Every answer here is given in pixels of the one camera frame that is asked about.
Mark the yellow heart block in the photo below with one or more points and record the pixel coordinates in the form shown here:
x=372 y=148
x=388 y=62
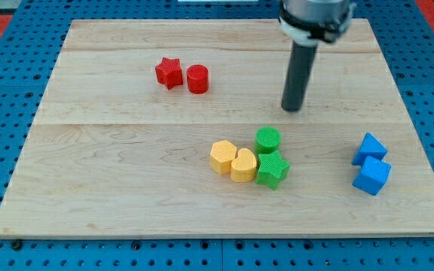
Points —
x=244 y=166

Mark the yellow hexagon block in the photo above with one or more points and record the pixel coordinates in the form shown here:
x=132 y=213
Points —
x=221 y=155

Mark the light wooden board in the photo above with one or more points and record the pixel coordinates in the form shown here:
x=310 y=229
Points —
x=113 y=154

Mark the green cylinder block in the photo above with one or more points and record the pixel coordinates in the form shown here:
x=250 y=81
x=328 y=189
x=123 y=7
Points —
x=267 y=140

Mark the red cylinder block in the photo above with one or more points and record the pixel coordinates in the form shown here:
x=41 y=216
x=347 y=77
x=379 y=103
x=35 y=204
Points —
x=197 y=79

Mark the green star block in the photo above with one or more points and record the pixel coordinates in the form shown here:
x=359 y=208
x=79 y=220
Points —
x=272 y=170

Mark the red star block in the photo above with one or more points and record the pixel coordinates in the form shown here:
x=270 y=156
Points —
x=169 y=73

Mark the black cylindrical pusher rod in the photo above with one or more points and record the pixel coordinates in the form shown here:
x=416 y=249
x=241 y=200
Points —
x=297 y=76

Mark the blue triangular prism block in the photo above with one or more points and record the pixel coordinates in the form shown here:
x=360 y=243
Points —
x=369 y=147

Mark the blue cube block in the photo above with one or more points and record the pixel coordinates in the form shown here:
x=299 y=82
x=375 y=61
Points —
x=372 y=176

